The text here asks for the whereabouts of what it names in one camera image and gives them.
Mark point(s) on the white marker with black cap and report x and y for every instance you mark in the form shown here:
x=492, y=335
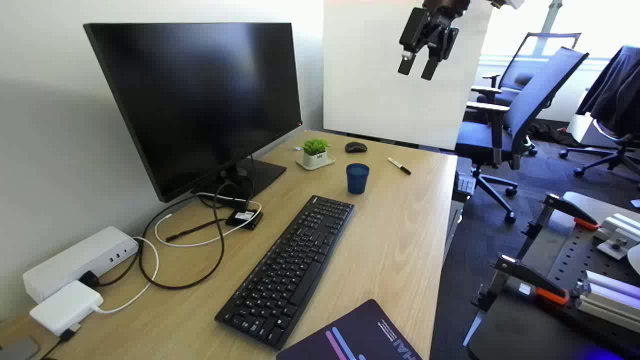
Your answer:
x=398, y=166

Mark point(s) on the black computer monitor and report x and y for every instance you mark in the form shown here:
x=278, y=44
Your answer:
x=193, y=100

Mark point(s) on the dark blue cup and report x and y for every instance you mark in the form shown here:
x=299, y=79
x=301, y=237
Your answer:
x=357, y=181

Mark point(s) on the office chair with dark jacket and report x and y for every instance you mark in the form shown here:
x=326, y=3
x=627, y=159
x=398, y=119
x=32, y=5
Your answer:
x=616, y=92

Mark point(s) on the blue mesh office chair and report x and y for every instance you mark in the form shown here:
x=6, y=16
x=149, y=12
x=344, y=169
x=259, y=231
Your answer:
x=527, y=60

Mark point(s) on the black mounting board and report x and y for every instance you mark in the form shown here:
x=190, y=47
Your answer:
x=527, y=333

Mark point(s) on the white power adapter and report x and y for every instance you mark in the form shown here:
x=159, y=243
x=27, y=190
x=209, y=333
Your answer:
x=63, y=309

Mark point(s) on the dark notebook with coloured stripes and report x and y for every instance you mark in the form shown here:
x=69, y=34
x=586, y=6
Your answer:
x=361, y=337

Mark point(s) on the white power strip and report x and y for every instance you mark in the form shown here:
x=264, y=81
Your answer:
x=73, y=262

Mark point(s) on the small black hub with label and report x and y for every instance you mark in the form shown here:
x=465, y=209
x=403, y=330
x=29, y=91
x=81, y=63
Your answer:
x=245, y=218

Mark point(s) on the grey trackpad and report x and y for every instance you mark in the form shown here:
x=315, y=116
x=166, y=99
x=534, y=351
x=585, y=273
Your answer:
x=16, y=351

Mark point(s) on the black computer keyboard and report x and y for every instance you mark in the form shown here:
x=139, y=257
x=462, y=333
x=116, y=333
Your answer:
x=287, y=273

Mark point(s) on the small green plant white pot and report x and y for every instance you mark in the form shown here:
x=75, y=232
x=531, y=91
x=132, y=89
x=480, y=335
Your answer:
x=315, y=153

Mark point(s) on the black computer mouse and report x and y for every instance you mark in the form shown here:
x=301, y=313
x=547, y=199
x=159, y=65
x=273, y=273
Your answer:
x=355, y=147

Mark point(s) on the white partition board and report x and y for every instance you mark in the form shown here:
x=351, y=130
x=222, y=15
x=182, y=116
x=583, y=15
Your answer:
x=386, y=86

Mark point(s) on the aluminium extrusion profile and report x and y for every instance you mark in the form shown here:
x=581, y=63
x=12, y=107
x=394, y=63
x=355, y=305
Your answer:
x=611, y=301
x=623, y=231

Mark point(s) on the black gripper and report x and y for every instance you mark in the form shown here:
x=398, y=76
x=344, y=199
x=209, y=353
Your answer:
x=436, y=22

